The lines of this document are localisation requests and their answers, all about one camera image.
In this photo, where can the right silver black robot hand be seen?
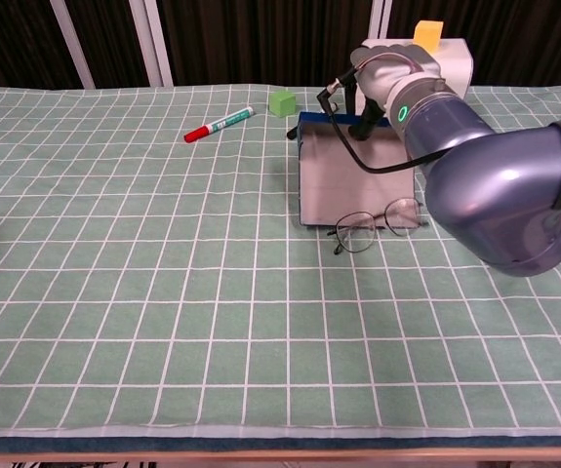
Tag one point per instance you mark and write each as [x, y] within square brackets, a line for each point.
[392, 68]

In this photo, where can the blue whiteboard eraser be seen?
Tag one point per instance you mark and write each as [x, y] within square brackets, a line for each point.
[333, 190]

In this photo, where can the thin-framed eyeglasses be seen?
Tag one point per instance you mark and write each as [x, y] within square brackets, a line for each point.
[346, 233]

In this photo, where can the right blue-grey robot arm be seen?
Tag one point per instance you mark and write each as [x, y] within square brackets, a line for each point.
[480, 170]

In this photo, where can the yellow block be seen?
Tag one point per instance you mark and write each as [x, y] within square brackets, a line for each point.
[428, 35]

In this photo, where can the white ribbed plastic box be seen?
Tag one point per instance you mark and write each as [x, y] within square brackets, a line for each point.
[455, 63]

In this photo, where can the green cube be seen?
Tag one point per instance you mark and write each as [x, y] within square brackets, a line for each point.
[281, 103]

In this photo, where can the black cap whiteboard marker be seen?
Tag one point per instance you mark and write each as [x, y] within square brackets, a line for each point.
[292, 133]

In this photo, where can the black pleated curtain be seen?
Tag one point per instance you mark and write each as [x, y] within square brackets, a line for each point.
[260, 39]

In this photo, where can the red cap whiteboard marker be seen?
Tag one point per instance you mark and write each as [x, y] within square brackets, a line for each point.
[219, 125]

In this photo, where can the green checked tablecloth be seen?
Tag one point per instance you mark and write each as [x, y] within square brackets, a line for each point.
[114, 292]

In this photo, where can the white frame post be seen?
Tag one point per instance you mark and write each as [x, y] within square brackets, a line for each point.
[72, 46]
[380, 19]
[152, 44]

